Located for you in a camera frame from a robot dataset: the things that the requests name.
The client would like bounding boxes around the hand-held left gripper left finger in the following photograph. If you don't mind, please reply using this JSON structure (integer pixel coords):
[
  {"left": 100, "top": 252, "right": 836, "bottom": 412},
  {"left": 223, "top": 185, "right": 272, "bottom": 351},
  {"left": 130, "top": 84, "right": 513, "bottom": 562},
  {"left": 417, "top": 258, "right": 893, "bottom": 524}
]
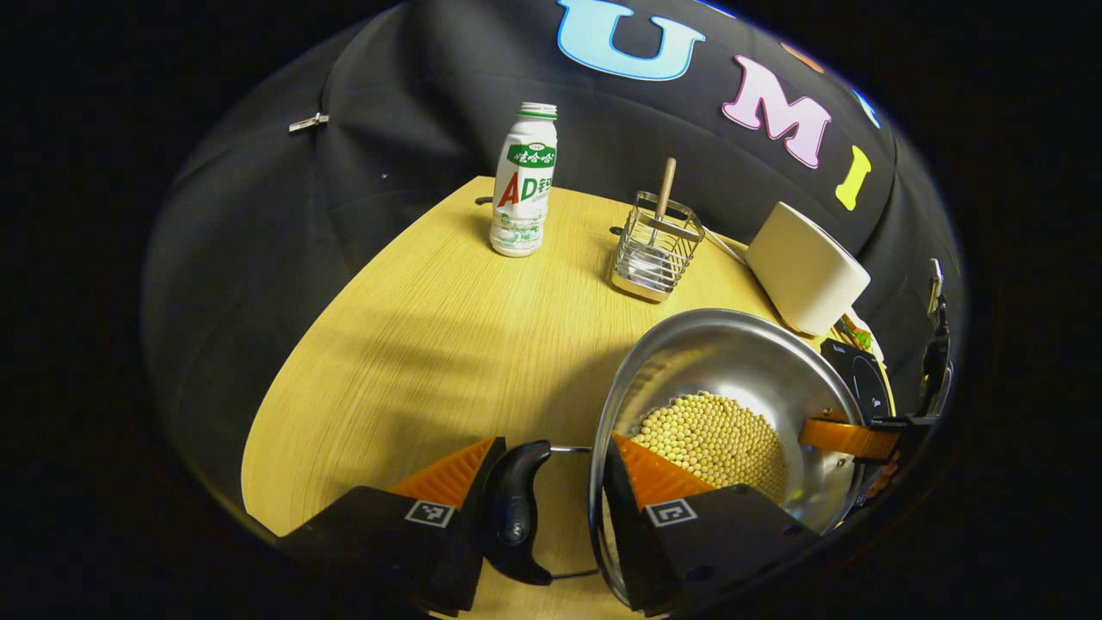
[{"left": 280, "top": 436, "right": 509, "bottom": 616}]

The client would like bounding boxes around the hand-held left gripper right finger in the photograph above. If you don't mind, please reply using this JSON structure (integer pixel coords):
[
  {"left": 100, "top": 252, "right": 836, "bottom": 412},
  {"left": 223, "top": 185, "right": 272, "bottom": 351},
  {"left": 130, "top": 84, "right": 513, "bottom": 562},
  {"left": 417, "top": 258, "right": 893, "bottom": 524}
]
[{"left": 602, "top": 432, "right": 820, "bottom": 617}]

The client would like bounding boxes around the black induction cooktop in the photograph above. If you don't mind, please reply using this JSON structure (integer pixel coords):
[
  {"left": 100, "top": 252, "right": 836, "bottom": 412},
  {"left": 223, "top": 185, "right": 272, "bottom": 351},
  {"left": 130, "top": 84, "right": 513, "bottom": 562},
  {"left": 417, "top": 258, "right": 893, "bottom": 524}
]
[{"left": 820, "top": 338, "right": 895, "bottom": 423}]

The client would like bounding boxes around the pile of soybeans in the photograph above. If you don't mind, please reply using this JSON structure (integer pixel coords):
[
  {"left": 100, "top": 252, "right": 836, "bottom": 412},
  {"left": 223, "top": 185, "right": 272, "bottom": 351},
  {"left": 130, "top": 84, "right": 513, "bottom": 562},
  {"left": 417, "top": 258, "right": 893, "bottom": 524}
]
[{"left": 631, "top": 392, "right": 789, "bottom": 505}]

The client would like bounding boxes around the steel pot with black handles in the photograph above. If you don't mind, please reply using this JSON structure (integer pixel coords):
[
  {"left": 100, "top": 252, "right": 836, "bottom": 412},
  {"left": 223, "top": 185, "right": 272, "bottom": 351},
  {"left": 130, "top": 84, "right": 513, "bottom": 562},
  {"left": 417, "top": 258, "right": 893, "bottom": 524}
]
[{"left": 482, "top": 307, "right": 869, "bottom": 608}]

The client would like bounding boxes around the sandwich with lettuce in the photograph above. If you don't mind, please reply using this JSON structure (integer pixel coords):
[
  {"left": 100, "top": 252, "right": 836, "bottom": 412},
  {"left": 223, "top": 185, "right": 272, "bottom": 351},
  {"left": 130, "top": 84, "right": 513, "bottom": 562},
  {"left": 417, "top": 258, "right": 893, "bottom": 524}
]
[{"left": 839, "top": 314, "right": 875, "bottom": 352}]

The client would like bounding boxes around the white toaster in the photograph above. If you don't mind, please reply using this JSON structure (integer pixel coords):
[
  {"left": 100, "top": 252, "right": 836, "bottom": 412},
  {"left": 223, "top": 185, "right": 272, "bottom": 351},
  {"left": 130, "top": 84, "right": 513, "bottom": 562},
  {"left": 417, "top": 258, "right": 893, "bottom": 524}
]
[{"left": 746, "top": 202, "right": 870, "bottom": 337}]

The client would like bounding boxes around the white drink bottle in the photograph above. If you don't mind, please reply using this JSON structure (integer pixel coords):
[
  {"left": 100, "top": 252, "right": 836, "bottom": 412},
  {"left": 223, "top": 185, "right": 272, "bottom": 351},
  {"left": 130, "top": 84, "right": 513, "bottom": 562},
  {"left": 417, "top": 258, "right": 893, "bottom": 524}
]
[{"left": 489, "top": 102, "right": 559, "bottom": 257}]

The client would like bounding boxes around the black backdrop cloth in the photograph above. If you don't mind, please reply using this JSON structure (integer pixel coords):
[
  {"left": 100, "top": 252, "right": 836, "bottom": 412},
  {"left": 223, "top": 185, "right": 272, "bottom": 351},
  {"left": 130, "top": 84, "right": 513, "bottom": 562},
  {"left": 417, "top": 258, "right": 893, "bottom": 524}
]
[{"left": 142, "top": 0, "right": 965, "bottom": 518}]

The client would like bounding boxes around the white toaster cable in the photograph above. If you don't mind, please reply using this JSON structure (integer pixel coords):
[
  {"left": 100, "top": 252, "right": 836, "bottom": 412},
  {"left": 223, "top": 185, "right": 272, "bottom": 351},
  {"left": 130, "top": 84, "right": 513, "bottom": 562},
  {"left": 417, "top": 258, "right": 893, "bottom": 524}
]
[{"left": 704, "top": 226, "right": 752, "bottom": 266}]

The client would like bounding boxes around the wire utensil basket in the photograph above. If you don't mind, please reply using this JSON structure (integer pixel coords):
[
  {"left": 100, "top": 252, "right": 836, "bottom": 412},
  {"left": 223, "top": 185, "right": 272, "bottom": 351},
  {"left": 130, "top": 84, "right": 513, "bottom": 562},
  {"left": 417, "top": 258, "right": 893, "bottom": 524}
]
[{"left": 610, "top": 191, "right": 705, "bottom": 302}]

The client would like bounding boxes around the wooden-handled spoon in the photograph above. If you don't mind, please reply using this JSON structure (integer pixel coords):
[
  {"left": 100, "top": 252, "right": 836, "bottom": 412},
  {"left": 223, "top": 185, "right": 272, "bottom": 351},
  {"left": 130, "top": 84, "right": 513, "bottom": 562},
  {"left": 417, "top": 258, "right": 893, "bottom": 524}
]
[{"left": 650, "top": 158, "right": 677, "bottom": 246}]

